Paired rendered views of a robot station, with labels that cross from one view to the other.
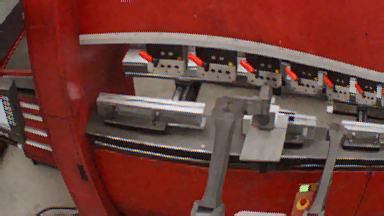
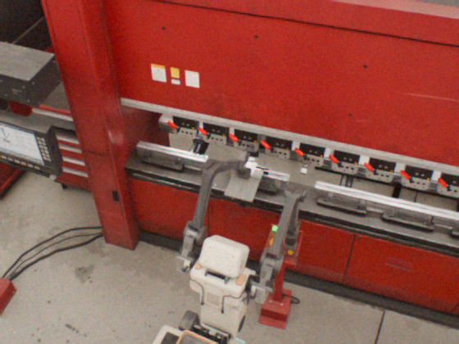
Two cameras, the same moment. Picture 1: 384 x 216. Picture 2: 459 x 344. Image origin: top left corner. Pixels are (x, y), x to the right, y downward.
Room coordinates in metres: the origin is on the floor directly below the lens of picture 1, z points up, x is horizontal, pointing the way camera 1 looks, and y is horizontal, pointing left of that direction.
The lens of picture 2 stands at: (-0.52, -0.21, 3.71)
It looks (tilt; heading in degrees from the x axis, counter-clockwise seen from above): 44 degrees down; 7
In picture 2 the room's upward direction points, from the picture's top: 5 degrees counter-clockwise
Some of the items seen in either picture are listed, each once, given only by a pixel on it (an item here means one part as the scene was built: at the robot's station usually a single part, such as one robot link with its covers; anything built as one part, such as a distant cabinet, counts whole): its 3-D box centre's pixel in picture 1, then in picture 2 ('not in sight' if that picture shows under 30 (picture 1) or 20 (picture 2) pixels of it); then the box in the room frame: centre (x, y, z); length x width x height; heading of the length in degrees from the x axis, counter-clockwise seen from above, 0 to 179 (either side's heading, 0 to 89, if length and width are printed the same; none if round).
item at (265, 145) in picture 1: (266, 137); (243, 183); (1.86, -0.29, 1.00); 0.26 x 0.18 x 0.01; 163
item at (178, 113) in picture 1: (146, 110); (172, 156); (2.17, 0.19, 0.92); 0.50 x 0.06 x 0.10; 73
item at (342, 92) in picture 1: (338, 80); (312, 150); (1.89, -0.69, 1.26); 0.15 x 0.09 x 0.17; 73
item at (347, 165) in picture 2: (366, 86); (346, 157); (1.83, -0.88, 1.26); 0.15 x 0.09 x 0.17; 73
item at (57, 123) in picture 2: (13, 96); (48, 133); (2.14, 0.99, 1.18); 0.40 x 0.24 x 0.07; 73
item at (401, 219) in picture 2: not in sight; (407, 221); (1.65, -1.27, 0.89); 0.30 x 0.05 x 0.03; 73
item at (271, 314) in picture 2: not in sight; (275, 306); (1.53, -0.52, 0.06); 0.25 x 0.20 x 0.12; 164
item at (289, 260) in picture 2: (309, 205); (283, 246); (1.56, -0.53, 0.75); 0.20 x 0.16 x 0.18; 74
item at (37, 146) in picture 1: (43, 103); (84, 138); (2.79, 0.99, 0.50); 0.50 x 0.50 x 1.00; 73
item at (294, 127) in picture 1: (281, 125); (258, 175); (1.99, -0.39, 0.92); 0.39 x 0.06 x 0.10; 73
